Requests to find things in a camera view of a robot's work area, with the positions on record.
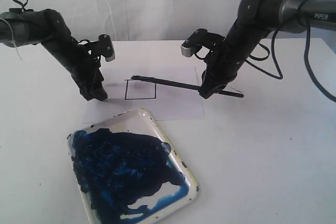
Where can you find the black paintbrush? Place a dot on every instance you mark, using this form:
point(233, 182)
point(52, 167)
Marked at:
point(182, 85)

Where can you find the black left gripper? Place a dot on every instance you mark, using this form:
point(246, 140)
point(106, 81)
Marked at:
point(86, 73)

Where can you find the white paper with square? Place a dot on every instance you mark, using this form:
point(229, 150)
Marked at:
point(163, 102)

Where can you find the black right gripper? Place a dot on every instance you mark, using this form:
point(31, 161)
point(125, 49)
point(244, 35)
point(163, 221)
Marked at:
point(225, 58)

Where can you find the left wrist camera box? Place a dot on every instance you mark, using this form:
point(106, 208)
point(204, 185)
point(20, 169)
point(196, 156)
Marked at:
point(106, 48)

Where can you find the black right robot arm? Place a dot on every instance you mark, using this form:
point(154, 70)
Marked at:
point(255, 20)

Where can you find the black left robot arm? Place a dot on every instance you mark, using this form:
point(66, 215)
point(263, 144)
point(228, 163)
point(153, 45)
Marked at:
point(48, 28)

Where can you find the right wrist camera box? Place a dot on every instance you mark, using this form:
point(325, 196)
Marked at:
point(193, 43)

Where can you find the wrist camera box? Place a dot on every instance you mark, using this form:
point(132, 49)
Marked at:
point(193, 43)
point(106, 48)

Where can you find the white paint tray blue paint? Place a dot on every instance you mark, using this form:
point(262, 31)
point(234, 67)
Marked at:
point(128, 171)

